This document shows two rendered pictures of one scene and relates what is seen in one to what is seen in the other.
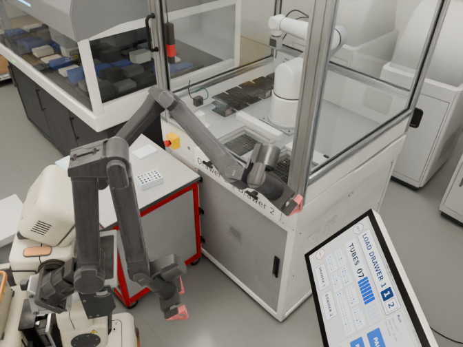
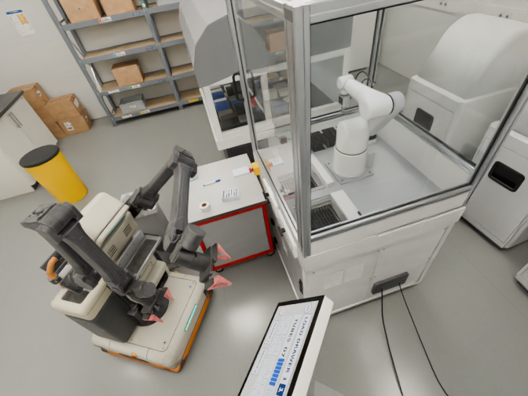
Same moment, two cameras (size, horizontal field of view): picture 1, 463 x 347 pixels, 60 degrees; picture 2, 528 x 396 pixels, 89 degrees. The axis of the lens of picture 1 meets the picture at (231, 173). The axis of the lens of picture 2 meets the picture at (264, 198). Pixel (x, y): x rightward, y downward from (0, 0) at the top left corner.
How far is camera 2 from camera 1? 0.82 m
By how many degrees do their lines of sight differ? 26
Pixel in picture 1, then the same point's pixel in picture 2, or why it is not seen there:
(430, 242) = (489, 306)
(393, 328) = not seen: outside the picture
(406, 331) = not seen: outside the picture
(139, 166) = (232, 181)
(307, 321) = (330, 331)
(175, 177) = (249, 197)
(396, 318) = not seen: outside the picture
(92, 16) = (211, 69)
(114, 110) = (231, 137)
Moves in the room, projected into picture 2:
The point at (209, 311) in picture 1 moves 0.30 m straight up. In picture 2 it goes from (264, 293) to (259, 275)
